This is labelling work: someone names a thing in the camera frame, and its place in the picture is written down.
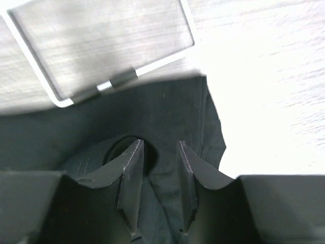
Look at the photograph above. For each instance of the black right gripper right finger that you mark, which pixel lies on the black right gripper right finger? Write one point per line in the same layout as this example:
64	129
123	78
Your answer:
249	208

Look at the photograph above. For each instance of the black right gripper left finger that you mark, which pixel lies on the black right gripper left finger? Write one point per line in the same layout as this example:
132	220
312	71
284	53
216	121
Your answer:
51	207

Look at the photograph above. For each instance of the black t shirt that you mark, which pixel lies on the black t shirt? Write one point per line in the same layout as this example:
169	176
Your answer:
79	139

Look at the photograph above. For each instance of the black wire book stand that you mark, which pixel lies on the black wire book stand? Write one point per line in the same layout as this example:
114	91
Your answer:
57	53

